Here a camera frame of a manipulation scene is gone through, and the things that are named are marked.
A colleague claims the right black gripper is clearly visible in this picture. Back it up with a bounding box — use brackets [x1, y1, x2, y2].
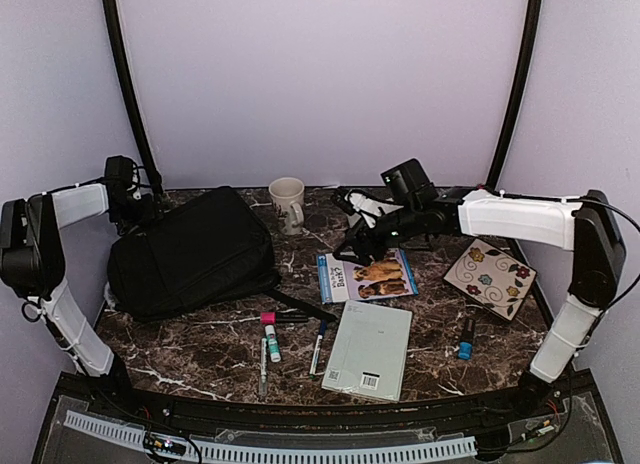
[334, 202, 423, 266]

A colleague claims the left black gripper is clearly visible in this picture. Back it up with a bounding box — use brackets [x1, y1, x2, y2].
[111, 193, 165, 233]

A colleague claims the dog picture book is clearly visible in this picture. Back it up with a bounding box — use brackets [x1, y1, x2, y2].
[316, 248, 418, 304]

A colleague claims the black student backpack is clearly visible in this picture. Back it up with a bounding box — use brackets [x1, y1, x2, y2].
[107, 186, 337, 323]

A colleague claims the grey notebook with barcode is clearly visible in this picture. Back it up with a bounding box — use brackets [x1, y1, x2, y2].
[322, 300, 413, 402]

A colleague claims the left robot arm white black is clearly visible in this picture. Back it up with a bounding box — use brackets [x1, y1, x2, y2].
[1, 182, 157, 420]

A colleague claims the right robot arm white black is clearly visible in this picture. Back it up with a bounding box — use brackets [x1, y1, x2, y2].
[332, 187, 626, 418]

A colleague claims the clear bag with sandwich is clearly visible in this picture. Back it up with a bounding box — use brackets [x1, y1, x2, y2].
[344, 190, 400, 229]

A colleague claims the cream ceramic mug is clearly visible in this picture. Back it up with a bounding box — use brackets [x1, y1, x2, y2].
[268, 177, 305, 236]

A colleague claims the blue cap white marker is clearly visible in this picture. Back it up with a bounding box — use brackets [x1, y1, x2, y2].
[309, 320, 328, 379]

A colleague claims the pink cap black marker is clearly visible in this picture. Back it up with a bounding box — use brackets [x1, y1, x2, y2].
[260, 312, 309, 326]

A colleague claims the white glue stick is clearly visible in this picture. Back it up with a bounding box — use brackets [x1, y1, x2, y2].
[265, 325, 282, 363]

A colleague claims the floral square plate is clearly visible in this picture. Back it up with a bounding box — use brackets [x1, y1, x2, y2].
[443, 239, 537, 322]

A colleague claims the blue cap black marker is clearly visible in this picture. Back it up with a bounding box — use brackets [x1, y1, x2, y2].
[458, 317, 476, 361]

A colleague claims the white clear pen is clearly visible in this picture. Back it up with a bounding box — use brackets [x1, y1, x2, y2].
[259, 338, 268, 397]

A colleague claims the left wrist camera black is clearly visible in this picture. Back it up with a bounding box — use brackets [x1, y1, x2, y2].
[103, 156, 136, 190]

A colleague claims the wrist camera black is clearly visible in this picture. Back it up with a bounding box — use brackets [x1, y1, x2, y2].
[381, 158, 438, 205]
[103, 156, 136, 190]

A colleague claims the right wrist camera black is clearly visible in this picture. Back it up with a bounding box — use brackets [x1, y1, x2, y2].
[381, 158, 438, 205]

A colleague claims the left black frame post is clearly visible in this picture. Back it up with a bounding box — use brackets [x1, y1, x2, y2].
[102, 0, 164, 195]

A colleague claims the black frame post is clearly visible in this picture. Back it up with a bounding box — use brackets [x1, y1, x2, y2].
[102, 0, 164, 195]
[485, 0, 542, 189]

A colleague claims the black front rail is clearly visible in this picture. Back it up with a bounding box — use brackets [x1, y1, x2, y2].
[54, 371, 596, 440]

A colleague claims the white cable duct strip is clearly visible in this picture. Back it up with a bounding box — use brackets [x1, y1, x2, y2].
[63, 411, 478, 463]

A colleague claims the right black frame post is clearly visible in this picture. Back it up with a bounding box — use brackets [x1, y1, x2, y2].
[485, 0, 542, 189]

